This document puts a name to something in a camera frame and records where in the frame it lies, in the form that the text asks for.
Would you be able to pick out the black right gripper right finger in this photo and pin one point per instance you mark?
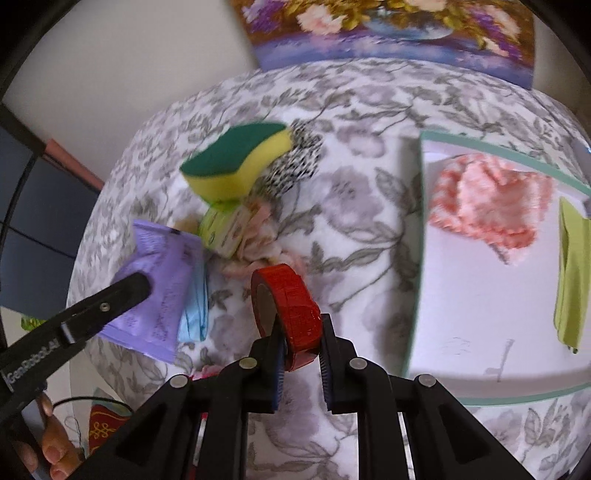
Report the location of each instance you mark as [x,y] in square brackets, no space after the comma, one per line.
[339,386]

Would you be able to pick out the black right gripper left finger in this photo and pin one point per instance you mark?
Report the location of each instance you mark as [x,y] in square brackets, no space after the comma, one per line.
[266,386]

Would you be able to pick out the red tape roll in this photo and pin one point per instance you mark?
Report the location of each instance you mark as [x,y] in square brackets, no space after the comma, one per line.
[280,294]

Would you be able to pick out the blue face mask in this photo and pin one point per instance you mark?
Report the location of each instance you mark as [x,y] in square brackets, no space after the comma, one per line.
[193,324]

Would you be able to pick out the purple plastic packet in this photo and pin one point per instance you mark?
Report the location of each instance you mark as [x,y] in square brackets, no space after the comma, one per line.
[167,257]

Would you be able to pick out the pink white fuzzy sock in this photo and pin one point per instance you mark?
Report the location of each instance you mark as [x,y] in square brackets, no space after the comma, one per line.
[483,197]

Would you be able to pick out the green cloth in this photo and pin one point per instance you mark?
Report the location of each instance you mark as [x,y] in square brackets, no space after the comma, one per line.
[573,288]

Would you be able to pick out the red pink yarn flower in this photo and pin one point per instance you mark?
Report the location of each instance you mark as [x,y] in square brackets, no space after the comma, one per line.
[207,371]

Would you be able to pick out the person's left hand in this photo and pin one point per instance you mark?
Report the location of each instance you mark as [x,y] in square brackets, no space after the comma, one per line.
[56,447]

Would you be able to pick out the red embroidered cushion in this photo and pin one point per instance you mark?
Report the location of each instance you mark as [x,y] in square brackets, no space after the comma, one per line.
[105,419]

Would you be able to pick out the pink floral fabric scrunchie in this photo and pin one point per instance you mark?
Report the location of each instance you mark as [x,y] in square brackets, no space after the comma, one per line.
[260,246]

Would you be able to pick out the green tissue pack front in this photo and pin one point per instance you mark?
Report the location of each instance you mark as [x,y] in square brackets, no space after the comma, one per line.
[223,226]

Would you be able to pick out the white tray teal rim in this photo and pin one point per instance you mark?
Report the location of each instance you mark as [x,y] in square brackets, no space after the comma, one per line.
[482,328]

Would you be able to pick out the yellow green sponge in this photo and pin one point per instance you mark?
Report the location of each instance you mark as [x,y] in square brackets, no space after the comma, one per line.
[227,169]

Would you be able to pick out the black white patterned scrunchie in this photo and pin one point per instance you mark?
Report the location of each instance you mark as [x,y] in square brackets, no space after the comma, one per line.
[298,164]

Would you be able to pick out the flower bouquet canvas painting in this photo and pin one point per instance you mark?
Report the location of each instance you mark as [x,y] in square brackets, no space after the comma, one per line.
[492,37]

